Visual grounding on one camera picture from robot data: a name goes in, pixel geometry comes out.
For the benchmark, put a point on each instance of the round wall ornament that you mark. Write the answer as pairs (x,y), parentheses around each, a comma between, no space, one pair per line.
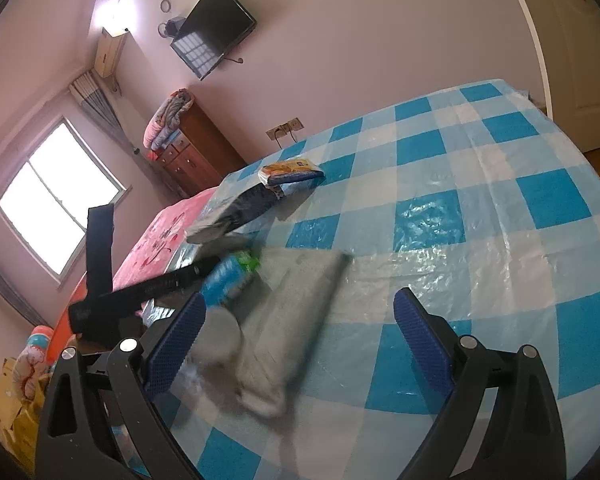
(166,6)

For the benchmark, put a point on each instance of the black wall television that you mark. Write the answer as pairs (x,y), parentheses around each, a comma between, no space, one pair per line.
(215,25)

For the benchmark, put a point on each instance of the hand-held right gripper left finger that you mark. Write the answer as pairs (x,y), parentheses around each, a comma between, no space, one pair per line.
(175,345)

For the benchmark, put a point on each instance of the brown wooden cabinet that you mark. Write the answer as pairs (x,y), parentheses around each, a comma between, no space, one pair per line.
(200,150)

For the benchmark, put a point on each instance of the cream door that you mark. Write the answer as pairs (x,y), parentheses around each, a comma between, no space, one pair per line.
(570,50)

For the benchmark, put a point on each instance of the blue checkered table cover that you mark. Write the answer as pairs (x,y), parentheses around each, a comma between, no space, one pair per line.
(480,270)

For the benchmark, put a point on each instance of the white wall air conditioner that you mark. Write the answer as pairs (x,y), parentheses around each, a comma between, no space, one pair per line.
(109,52)

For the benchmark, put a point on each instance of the red plastic bin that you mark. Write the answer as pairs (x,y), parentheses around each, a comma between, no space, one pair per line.
(75,292)

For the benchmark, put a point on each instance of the window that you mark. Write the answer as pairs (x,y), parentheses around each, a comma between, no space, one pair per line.
(55,200)

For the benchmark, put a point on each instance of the folded floral quilt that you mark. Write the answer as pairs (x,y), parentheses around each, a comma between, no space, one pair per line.
(165,120)

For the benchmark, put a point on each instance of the grey television set-top box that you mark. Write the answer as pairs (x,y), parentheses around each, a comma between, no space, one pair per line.
(175,27)

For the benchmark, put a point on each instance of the large grey mailer bag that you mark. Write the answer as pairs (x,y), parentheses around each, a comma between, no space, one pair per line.
(290,320)

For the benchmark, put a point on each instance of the grey curtain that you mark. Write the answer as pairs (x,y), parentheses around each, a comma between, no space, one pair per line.
(105,110)

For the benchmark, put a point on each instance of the pink bundled quilt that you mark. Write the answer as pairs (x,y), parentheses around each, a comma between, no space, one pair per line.
(32,360)

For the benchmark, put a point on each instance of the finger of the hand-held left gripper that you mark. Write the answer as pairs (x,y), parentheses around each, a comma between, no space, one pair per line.
(160,285)
(101,250)

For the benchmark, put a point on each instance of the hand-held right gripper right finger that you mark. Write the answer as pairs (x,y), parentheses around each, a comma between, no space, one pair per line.
(420,340)

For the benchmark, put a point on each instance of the white plastic bottle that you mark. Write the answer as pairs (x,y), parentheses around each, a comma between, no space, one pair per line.
(220,330)

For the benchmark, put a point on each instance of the wall socket panel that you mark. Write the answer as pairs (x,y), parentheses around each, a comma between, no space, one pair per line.
(285,127)

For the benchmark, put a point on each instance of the yellow cardboard box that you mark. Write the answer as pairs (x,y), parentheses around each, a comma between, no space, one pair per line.
(15,420)

